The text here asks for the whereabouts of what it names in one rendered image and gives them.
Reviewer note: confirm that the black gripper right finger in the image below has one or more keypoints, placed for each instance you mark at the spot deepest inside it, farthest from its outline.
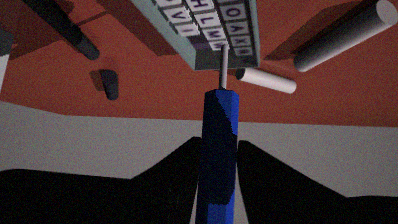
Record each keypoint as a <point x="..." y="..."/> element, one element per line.
<point x="275" y="193"/>

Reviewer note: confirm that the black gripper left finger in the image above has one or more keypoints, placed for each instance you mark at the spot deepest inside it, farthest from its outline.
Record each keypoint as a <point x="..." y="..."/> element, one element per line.
<point x="163" y="194"/>

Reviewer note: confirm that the grey keyboard with white letter keys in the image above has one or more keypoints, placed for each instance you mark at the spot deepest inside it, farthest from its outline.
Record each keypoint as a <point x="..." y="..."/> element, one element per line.
<point x="196" y="30"/>

